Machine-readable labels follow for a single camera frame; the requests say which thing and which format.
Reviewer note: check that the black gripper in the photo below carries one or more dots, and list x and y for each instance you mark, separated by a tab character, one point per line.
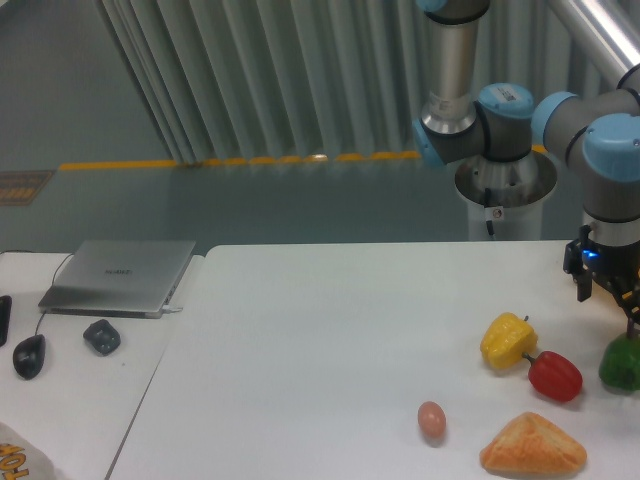
615	268

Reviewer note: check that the orange triangular bread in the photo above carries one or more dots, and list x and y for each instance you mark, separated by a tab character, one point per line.
530	444

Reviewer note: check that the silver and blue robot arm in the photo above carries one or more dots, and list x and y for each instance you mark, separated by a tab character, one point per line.
597	139

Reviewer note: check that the green bell pepper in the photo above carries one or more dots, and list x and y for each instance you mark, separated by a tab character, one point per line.
619	367

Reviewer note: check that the red bell pepper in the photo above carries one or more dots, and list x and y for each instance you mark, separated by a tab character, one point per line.
554	376

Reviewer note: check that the yellow bell pepper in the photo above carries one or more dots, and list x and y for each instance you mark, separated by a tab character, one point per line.
506	339

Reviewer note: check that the brown egg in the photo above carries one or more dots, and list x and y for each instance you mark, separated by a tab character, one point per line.
431	420

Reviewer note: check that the silver closed laptop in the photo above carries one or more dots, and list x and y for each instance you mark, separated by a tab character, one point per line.
119	278

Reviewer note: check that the black power adapter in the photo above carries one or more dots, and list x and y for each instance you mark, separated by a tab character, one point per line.
102	337

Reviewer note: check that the black computer mouse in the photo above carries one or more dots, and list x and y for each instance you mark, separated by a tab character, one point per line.
29	357

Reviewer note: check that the black phone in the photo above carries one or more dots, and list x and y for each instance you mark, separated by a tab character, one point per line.
5	316

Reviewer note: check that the white printed bag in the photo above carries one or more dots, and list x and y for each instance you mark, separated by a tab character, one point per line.
20	460

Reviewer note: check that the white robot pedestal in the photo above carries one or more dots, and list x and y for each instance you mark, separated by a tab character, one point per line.
505	201

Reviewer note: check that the white laptop cable plug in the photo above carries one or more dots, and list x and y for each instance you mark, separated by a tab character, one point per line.
171	309

